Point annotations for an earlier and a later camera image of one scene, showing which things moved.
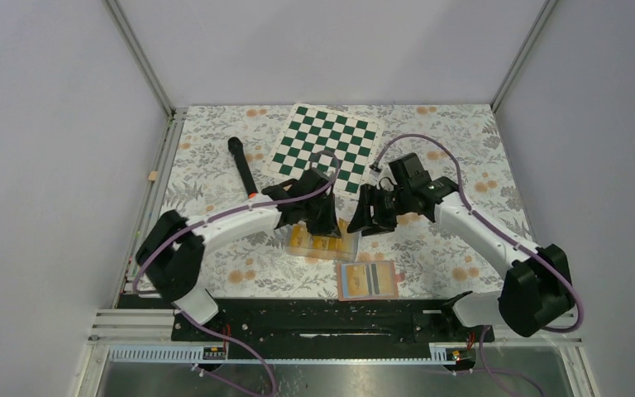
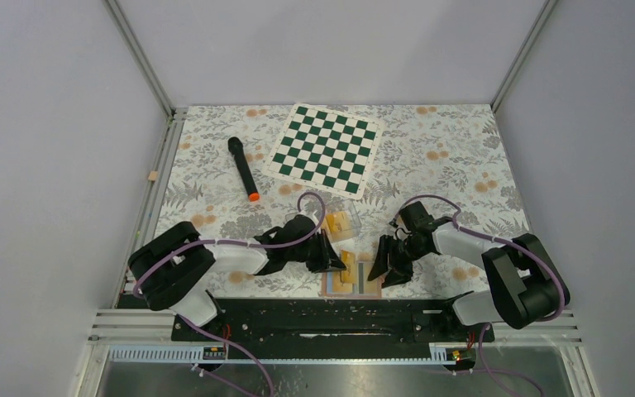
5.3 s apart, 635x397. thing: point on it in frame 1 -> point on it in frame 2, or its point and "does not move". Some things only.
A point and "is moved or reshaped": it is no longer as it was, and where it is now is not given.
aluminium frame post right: [546, 11] does not move
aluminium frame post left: [141, 55] does not move
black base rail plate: [434, 322] does not move
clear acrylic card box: [299, 240] is moved or reshaped
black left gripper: [330, 226] -> [328, 260]
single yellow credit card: [357, 279] -> [337, 284]
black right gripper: [370, 195] -> [396, 276]
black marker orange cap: [236, 147] does not move
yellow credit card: [386, 278] is moved or reshaped
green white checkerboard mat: [313, 137] does not move
